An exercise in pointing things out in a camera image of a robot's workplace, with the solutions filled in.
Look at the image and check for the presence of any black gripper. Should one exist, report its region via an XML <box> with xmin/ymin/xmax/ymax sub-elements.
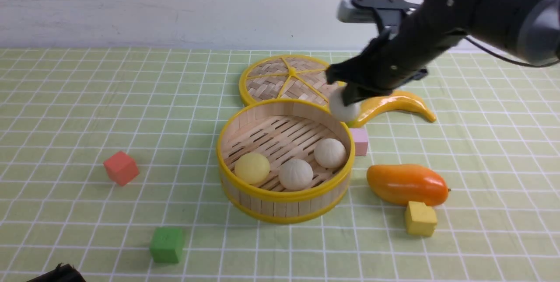
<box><xmin>325</xmin><ymin>11</ymin><xmax>466</xmax><ymax>106</ymax></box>

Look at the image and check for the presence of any white bun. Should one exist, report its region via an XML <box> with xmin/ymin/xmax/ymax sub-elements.
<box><xmin>278</xmin><ymin>158</ymin><xmax>314</xmax><ymax>191</ymax></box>
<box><xmin>314</xmin><ymin>138</ymin><xmax>347</xmax><ymax>169</ymax></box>
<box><xmin>328</xmin><ymin>87</ymin><xmax>361</xmax><ymax>122</ymax></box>

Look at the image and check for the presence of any yellow bun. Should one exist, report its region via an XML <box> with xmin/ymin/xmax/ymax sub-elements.
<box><xmin>234</xmin><ymin>152</ymin><xmax>270</xmax><ymax>185</ymax></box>

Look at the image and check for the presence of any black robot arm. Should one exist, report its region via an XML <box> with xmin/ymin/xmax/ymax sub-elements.
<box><xmin>325</xmin><ymin>0</ymin><xmax>560</xmax><ymax>105</ymax></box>

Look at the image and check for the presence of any woven bamboo steamer lid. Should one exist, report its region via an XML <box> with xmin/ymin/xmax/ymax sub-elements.
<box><xmin>238</xmin><ymin>54</ymin><xmax>344</xmax><ymax>107</ymax></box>

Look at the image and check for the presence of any bamboo steamer tray yellow rim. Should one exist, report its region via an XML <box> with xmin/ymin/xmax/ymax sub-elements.
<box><xmin>216</xmin><ymin>99</ymin><xmax>355</xmax><ymax>223</ymax></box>

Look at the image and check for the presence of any yellow toy banana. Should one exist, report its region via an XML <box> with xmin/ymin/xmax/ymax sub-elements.
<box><xmin>346</xmin><ymin>91</ymin><xmax>437</xmax><ymax>128</ymax></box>

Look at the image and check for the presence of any pink wooden cube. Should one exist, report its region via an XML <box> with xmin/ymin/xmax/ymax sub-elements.
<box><xmin>349</xmin><ymin>127</ymin><xmax>369</xmax><ymax>156</ymax></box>

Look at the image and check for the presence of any orange toy mango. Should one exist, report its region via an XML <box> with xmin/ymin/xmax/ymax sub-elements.
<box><xmin>366</xmin><ymin>164</ymin><xmax>450</xmax><ymax>206</ymax></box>

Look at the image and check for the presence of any yellow wooden cube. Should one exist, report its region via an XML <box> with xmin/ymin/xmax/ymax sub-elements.
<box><xmin>405</xmin><ymin>202</ymin><xmax>438</xmax><ymax>237</ymax></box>

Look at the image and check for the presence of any red wooden cube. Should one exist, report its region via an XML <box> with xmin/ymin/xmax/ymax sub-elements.
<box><xmin>103</xmin><ymin>151</ymin><xmax>140</xmax><ymax>186</ymax></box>

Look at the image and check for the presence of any green wooden cube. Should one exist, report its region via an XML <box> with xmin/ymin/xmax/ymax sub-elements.
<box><xmin>149</xmin><ymin>226</ymin><xmax>185</xmax><ymax>264</ymax></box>

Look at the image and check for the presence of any green checkered tablecloth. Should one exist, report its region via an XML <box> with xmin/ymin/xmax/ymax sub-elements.
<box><xmin>0</xmin><ymin>48</ymin><xmax>560</xmax><ymax>282</ymax></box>

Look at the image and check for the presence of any black object bottom corner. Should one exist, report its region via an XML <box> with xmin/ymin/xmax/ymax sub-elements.
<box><xmin>28</xmin><ymin>263</ymin><xmax>86</xmax><ymax>282</ymax></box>

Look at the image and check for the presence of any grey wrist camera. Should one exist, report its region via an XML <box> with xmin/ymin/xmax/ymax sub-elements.
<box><xmin>336</xmin><ymin>0</ymin><xmax>420</xmax><ymax>33</ymax></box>

